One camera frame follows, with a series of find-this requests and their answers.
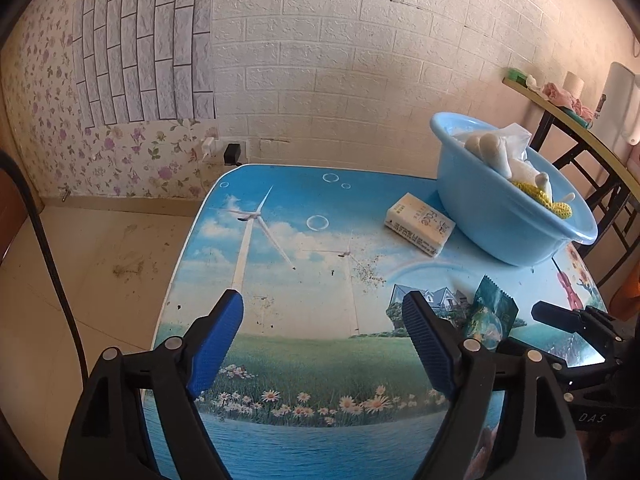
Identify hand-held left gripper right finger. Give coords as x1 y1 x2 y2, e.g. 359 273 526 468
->
401 290 587 480

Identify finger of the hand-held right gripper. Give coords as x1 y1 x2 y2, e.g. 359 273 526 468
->
497 338 613 392
531 300 623 343

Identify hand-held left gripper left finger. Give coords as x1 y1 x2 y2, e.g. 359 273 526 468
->
59 289 246 480

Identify dark green snack packet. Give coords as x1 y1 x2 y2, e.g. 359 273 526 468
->
460 275 518 353

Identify light blue plastic basin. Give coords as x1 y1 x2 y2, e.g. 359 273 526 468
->
431 111 598 267

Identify rabbit plush with yellow dress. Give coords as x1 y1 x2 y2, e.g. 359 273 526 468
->
464 130 578 221

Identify landscape print desktop table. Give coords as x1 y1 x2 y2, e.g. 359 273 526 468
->
141 162 610 480

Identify orange cloth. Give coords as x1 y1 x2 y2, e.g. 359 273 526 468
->
612 260 640 321

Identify cream tissue packet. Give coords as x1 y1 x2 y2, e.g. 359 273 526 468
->
384 192 457 259

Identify black-framed side table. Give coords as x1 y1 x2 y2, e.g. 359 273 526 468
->
502 77 640 286

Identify clear plastic bag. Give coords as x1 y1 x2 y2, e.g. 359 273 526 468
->
492 122 531 158

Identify white electric kettle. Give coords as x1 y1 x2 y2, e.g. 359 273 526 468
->
597 61 640 146

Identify pink cloth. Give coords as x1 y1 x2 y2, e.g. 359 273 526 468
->
542 81 598 121

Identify paper roll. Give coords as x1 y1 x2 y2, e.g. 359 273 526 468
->
563 71 586 98

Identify brown wooden door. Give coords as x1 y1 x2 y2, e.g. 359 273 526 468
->
0 170 46 261

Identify black cable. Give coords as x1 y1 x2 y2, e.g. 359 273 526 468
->
0 152 86 376

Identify white wall socket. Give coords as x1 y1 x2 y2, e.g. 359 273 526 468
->
217 136 251 158

